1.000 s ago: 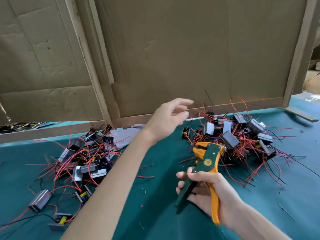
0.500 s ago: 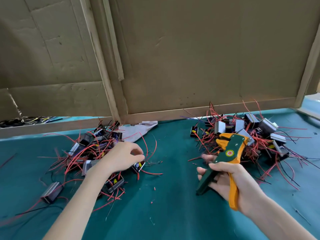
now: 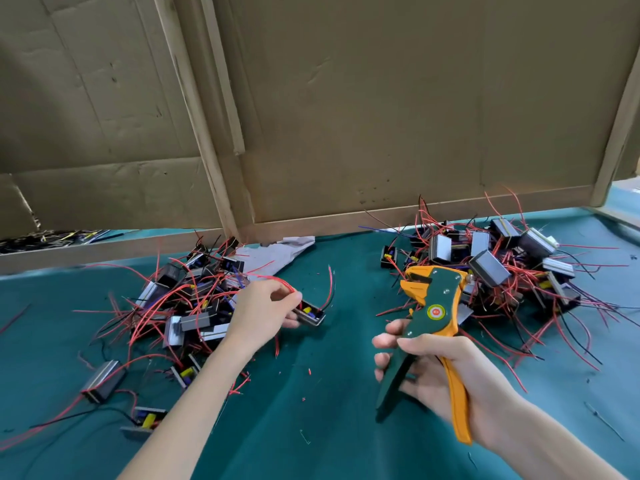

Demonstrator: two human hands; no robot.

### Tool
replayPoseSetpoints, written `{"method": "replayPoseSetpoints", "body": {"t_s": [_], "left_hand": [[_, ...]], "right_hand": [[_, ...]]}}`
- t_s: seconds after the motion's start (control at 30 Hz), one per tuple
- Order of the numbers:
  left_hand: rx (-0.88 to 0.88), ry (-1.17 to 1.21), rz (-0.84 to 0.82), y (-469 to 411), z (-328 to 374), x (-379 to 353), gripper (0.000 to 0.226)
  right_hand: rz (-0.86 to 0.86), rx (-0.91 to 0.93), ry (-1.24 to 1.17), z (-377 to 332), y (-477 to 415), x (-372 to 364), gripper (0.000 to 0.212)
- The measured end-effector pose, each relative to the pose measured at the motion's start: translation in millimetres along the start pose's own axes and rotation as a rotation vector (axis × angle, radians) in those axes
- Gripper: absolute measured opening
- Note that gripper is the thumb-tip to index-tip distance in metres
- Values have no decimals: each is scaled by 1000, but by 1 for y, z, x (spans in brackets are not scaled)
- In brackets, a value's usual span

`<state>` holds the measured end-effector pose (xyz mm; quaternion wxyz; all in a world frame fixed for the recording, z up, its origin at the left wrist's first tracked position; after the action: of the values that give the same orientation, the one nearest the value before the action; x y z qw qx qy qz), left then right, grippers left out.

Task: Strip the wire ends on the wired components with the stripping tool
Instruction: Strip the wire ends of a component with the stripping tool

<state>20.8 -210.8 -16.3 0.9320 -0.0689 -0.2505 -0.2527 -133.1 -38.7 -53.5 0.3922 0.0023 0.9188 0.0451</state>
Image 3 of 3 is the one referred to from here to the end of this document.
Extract person's left hand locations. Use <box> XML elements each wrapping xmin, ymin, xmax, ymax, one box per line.
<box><xmin>222</xmin><ymin>277</ymin><xmax>303</xmax><ymax>356</ymax></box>

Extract person's right hand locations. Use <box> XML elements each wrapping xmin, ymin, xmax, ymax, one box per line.
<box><xmin>372</xmin><ymin>317</ymin><xmax>526</xmax><ymax>451</ymax></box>

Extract wired module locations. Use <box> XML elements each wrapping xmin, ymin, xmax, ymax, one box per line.
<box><xmin>240</xmin><ymin>265</ymin><xmax>336</xmax><ymax>328</ymax></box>

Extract pile of wired transformers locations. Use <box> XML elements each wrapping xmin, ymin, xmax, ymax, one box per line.
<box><xmin>378</xmin><ymin>189</ymin><xmax>640</xmax><ymax>374</ymax></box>
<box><xmin>0</xmin><ymin>229</ymin><xmax>291</xmax><ymax>441</ymax></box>

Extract orange green wire strippers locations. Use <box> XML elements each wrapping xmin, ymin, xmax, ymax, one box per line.
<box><xmin>376</xmin><ymin>265</ymin><xmax>473</xmax><ymax>445</ymax></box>

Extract person's right forearm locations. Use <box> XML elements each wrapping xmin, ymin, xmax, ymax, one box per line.
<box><xmin>495</xmin><ymin>399</ymin><xmax>633</xmax><ymax>480</ymax></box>

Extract person's left forearm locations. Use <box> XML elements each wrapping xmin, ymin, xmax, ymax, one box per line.
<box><xmin>118</xmin><ymin>339</ymin><xmax>256</xmax><ymax>480</ymax></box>

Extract crumpled grey plastic bag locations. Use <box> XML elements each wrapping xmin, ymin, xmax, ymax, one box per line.
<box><xmin>235</xmin><ymin>235</ymin><xmax>316</xmax><ymax>279</ymax></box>

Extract flat grey board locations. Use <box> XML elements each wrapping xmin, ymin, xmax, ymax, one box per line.
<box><xmin>597</xmin><ymin>183</ymin><xmax>640</xmax><ymax>231</ymax></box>

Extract thin wooden strip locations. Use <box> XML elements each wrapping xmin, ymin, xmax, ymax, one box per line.
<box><xmin>200</xmin><ymin>0</ymin><xmax>247</xmax><ymax>156</ymax></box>

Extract creased brown cardboard panel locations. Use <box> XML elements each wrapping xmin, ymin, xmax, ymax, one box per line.
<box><xmin>0</xmin><ymin>0</ymin><xmax>221</xmax><ymax>236</ymax></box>

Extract smooth brown cardboard panel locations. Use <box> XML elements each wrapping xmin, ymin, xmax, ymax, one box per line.
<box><xmin>220</xmin><ymin>0</ymin><xmax>640</xmax><ymax>224</ymax></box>

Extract long wooden bottom rail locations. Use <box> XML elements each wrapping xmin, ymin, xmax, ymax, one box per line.
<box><xmin>243</xmin><ymin>187</ymin><xmax>594</xmax><ymax>244</ymax></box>

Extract short wooden bottom rail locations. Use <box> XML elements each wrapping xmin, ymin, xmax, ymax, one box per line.
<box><xmin>0</xmin><ymin>229</ymin><xmax>226</xmax><ymax>274</ymax></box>

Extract wide wooden post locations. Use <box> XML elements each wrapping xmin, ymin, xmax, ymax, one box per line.
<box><xmin>152</xmin><ymin>0</ymin><xmax>239</xmax><ymax>239</ymax></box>

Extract heap of black cables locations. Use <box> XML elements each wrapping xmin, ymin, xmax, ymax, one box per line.
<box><xmin>0</xmin><ymin>227</ymin><xmax>116</xmax><ymax>253</ymax></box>

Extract wooden corner post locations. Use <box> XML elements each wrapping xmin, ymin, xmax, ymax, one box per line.
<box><xmin>590</xmin><ymin>55</ymin><xmax>640</xmax><ymax>208</ymax></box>

